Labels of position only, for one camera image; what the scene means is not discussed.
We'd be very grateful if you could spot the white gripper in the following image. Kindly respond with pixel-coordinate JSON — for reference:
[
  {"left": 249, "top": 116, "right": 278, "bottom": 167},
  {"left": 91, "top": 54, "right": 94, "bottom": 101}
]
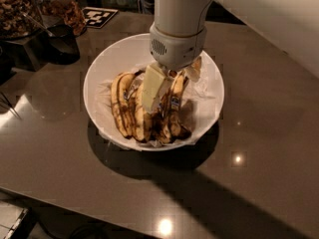
[{"left": 142, "top": 24, "right": 206, "bottom": 114}]

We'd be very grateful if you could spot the spotted yellow banana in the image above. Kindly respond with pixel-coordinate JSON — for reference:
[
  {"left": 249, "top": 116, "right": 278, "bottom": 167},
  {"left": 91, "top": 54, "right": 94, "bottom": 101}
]
[
  {"left": 135, "top": 84, "right": 153, "bottom": 142},
  {"left": 168, "top": 71, "right": 191, "bottom": 139},
  {"left": 111, "top": 70, "right": 143, "bottom": 138}
]

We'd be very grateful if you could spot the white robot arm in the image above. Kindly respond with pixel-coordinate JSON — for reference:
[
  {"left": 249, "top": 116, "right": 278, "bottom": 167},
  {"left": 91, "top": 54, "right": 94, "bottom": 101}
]
[{"left": 141, "top": 0, "right": 319, "bottom": 75}]

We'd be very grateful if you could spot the white paper bowl liner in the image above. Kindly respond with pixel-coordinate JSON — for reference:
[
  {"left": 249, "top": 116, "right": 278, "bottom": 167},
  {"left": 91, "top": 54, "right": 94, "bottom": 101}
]
[{"left": 94, "top": 41, "right": 218, "bottom": 149}]

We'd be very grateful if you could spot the white round bowl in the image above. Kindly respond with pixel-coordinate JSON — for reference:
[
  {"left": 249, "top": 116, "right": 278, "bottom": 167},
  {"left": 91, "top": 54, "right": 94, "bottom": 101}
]
[{"left": 83, "top": 33, "right": 225, "bottom": 152}]

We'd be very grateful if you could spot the black and white marker tag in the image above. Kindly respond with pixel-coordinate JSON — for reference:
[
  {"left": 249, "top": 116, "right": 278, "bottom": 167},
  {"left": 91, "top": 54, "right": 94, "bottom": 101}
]
[{"left": 82, "top": 7, "right": 118, "bottom": 29}]

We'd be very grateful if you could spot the glass jar of snacks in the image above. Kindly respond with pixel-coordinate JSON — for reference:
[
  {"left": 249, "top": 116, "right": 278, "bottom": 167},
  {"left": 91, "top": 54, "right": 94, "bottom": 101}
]
[{"left": 35, "top": 0, "right": 86, "bottom": 36}]

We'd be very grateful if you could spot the dark metal stand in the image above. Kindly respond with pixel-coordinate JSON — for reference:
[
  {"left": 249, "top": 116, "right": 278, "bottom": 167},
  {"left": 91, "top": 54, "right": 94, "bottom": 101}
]
[{"left": 0, "top": 31, "right": 48, "bottom": 72}]

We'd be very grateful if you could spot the glass jar of cashews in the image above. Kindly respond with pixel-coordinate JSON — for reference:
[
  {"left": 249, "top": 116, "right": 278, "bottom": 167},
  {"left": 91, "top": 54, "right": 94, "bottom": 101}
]
[{"left": 0, "top": 0, "right": 42, "bottom": 40}]

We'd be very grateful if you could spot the box on floor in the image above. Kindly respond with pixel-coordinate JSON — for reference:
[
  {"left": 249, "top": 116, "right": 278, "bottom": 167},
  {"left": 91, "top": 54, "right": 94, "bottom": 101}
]
[{"left": 0, "top": 200, "right": 36, "bottom": 239}]

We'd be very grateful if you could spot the black scoop with handle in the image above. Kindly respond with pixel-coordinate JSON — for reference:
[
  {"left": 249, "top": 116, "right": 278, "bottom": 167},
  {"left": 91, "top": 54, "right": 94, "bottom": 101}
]
[{"left": 22, "top": 12, "right": 80, "bottom": 65}]

